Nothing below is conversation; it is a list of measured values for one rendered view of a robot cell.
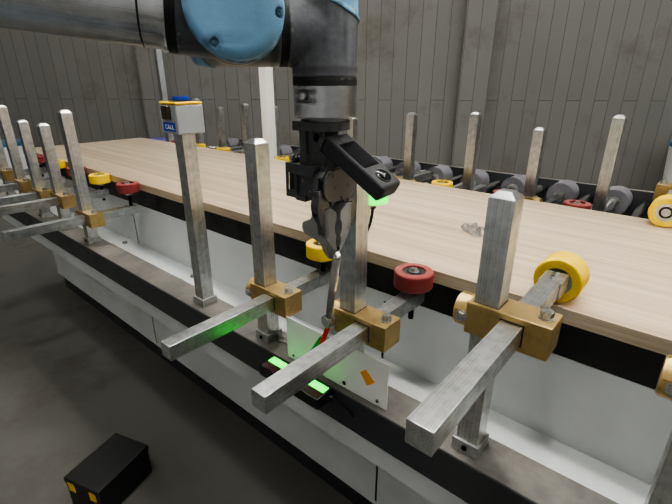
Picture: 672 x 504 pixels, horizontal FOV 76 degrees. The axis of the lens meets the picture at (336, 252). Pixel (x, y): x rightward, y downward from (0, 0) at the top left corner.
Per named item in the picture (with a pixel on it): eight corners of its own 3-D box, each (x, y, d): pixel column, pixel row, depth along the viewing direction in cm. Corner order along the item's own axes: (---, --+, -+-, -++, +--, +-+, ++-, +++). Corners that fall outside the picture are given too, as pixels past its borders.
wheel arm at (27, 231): (7, 244, 136) (3, 231, 135) (4, 242, 139) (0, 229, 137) (139, 214, 167) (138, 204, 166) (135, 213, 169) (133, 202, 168)
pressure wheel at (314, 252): (341, 290, 103) (341, 245, 98) (308, 292, 102) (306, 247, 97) (336, 276, 110) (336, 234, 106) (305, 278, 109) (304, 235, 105)
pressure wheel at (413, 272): (417, 332, 86) (421, 280, 81) (384, 318, 90) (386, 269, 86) (436, 316, 91) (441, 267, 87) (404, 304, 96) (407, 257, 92)
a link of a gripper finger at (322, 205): (330, 228, 67) (330, 174, 64) (338, 231, 66) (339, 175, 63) (309, 236, 64) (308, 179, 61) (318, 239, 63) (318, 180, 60)
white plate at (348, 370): (385, 411, 78) (387, 366, 75) (287, 356, 94) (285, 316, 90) (387, 410, 79) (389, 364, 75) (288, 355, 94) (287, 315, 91)
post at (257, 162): (269, 350, 100) (254, 139, 82) (259, 345, 102) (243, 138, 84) (280, 344, 102) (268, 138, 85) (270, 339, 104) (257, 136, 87)
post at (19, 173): (26, 211, 205) (-4, 105, 188) (23, 209, 207) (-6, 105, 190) (34, 209, 208) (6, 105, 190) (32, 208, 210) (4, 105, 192)
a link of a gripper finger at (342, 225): (324, 245, 74) (323, 193, 70) (351, 254, 70) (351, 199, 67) (311, 250, 72) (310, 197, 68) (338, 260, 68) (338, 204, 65)
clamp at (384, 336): (384, 354, 75) (385, 329, 73) (326, 327, 83) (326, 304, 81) (401, 340, 79) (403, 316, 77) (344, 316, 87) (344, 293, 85)
